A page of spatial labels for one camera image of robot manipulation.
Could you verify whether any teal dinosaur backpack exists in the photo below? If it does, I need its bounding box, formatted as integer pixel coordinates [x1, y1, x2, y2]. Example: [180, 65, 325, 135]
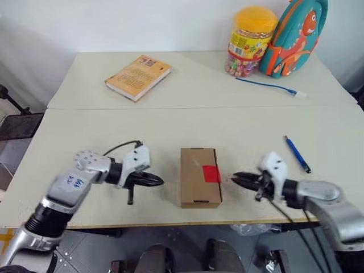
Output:
[259, 0, 329, 77]

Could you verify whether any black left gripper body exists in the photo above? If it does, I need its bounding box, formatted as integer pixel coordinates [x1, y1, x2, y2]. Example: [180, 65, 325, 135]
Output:
[124, 170, 149, 205]

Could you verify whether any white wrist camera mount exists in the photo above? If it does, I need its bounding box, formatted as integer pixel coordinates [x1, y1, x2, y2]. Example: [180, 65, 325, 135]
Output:
[115, 144, 151, 189]
[257, 151, 288, 200]

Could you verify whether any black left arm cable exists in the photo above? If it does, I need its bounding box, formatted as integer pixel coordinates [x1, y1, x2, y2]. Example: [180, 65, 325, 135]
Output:
[102, 139, 143, 156]

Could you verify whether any red tape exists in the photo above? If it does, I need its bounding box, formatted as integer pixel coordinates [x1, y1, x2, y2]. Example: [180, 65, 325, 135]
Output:
[202, 164, 222, 183]

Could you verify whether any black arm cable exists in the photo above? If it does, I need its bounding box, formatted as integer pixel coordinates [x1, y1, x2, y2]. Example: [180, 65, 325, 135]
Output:
[267, 196, 336, 273]
[102, 139, 143, 156]

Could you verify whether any blue pen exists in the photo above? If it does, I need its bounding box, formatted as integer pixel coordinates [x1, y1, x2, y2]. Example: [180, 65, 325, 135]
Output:
[283, 135, 312, 174]

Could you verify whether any dark rounded shape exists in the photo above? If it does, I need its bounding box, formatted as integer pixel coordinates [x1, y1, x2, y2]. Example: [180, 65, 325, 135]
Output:
[205, 238, 246, 273]
[135, 243, 175, 273]

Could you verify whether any orange book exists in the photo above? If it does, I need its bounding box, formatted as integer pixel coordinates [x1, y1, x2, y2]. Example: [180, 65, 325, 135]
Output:
[104, 55, 172, 102]

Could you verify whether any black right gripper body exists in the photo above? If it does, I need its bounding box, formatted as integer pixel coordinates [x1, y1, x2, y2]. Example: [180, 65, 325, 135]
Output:
[255, 170, 276, 202]

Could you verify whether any clear plastic bag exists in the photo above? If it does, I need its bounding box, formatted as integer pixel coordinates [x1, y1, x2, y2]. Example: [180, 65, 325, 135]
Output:
[230, 223, 282, 237]

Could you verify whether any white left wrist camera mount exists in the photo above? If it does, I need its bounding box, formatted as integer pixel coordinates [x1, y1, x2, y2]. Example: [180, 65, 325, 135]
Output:
[115, 144, 151, 189]

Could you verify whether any brown cardboard box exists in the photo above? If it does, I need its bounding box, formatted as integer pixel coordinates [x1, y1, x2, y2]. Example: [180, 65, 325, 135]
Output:
[180, 147, 223, 209]

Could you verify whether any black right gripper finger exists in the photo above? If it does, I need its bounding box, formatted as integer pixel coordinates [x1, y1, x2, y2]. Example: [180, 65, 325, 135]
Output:
[233, 180, 260, 191]
[231, 171, 260, 182]

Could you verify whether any yellow-lidded candy jar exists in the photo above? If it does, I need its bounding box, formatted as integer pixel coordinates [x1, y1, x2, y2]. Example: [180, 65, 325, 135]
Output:
[224, 7, 279, 78]

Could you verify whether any blue cable with white plug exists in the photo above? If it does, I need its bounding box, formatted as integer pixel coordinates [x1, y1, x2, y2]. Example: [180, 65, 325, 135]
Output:
[235, 77, 309, 100]

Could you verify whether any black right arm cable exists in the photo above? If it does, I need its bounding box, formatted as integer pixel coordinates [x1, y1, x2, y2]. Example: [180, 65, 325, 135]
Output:
[267, 196, 336, 273]

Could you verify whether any black mat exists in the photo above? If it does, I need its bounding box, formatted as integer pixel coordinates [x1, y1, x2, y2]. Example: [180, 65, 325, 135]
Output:
[0, 112, 45, 142]

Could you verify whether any black tripod stand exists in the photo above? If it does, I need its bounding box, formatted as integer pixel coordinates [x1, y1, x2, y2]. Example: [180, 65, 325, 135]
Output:
[0, 84, 32, 115]

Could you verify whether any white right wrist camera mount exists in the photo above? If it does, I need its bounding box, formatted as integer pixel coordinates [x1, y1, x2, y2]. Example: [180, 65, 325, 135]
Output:
[257, 151, 288, 200]

